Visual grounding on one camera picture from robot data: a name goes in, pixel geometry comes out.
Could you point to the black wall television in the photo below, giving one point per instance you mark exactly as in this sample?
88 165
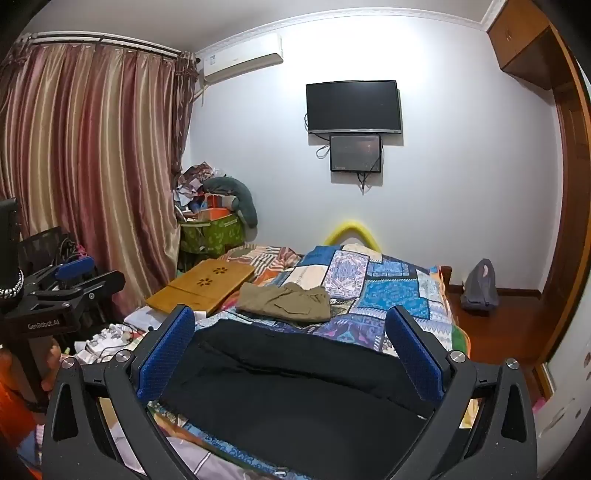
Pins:
353 106

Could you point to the striped satin curtain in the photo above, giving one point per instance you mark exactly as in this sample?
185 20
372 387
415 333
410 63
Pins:
92 161

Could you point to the wooden overhead cabinet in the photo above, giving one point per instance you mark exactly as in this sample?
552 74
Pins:
521 41

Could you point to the black pants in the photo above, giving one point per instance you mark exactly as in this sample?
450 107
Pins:
295 392

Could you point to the grey long pillow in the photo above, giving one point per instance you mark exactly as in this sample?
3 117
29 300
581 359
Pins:
242 196

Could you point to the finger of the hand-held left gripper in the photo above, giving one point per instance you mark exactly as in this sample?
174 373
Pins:
74 267
94 288

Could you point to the white air conditioner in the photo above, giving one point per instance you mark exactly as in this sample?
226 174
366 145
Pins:
240 55

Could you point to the grey bag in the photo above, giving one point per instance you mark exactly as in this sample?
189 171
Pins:
479 288

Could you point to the bamboo lap desk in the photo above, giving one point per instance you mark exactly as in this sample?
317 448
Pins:
198 286

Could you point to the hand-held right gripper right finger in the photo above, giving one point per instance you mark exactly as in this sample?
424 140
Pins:
415 355

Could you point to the pile of mixed clutter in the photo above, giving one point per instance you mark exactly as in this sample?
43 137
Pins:
194 184

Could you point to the wooden wardrobe frame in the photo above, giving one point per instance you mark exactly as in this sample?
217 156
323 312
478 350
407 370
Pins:
570 184

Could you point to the white curtain rail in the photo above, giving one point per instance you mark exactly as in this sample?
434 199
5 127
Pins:
106 42

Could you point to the small black wall monitor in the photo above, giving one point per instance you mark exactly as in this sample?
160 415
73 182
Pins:
355 152

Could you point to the khaki pants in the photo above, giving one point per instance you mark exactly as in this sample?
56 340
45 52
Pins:
284 302

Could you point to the person's left forearm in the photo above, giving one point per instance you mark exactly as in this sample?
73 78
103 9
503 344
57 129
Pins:
11 401

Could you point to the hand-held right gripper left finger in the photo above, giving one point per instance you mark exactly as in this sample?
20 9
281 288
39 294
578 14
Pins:
168 350

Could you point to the green fabric storage box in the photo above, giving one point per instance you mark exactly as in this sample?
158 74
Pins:
217 233

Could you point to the patchwork printed bedspread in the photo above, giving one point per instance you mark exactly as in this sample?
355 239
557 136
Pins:
397 290

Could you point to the yellow foam tube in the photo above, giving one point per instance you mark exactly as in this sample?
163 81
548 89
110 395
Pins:
352 227

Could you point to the person's left hand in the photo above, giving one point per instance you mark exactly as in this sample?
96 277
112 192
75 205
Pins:
51 367

